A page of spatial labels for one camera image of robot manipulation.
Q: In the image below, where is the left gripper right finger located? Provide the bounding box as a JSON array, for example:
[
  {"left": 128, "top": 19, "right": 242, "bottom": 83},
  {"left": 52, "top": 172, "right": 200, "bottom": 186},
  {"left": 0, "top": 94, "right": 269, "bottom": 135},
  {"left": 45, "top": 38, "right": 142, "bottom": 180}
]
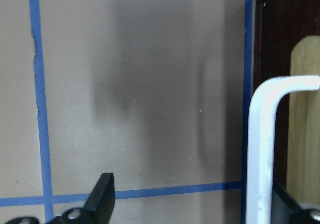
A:
[{"left": 272, "top": 182, "right": 320, "bottom": 224}]

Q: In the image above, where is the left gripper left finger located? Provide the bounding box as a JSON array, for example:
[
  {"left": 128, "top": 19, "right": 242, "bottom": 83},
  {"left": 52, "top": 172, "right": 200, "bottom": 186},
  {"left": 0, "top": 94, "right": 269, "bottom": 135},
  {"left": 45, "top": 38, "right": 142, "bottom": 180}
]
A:
[{"left": 4, "top": 172, "right": 116, "bottom": 224}]

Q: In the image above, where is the light wooden drawer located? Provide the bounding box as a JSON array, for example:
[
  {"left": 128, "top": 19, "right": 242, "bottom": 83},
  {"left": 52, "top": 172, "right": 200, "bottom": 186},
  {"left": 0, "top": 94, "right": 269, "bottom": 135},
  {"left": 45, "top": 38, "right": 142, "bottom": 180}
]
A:
[{"left": 286, "top": 35, "right": 320, "bottom": 206}]

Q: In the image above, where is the white drawer handle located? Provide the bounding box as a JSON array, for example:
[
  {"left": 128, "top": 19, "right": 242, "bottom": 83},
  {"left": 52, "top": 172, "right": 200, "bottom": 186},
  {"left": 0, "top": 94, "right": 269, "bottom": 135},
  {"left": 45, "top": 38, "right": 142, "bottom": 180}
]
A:
[{"left": 246, "top": 75, "right": 320, "bottom": 224}]

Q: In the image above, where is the dark wooden drawer cabinet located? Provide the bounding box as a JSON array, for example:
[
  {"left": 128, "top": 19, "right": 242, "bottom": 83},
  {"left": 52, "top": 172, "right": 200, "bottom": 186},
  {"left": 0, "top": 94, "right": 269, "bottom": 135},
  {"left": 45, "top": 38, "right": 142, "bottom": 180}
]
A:
[{"left": 253, "top": 0, "right": 320, "bottom": 187}]

